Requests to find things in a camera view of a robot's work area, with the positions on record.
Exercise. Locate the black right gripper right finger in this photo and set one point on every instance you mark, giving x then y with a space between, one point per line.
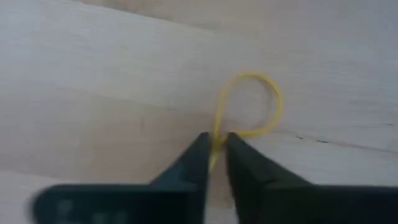
295 205

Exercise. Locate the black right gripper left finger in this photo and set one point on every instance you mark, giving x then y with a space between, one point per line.
124 205

